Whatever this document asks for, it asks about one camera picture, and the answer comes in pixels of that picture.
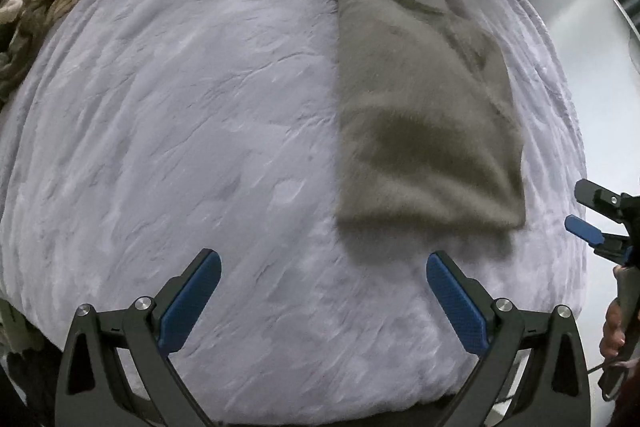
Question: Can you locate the taupe fuzzy sweater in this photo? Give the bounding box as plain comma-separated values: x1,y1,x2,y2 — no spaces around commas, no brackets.
336,0,526,232

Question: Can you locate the person's right hand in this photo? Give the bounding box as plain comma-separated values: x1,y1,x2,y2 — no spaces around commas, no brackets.
600,300,625,360

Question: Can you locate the lavender plush bed blanket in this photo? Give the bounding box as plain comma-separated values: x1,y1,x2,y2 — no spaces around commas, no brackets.
1,0,587,425

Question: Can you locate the dark olive garment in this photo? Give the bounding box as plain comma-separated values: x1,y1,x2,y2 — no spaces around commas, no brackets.
1,1,51,105

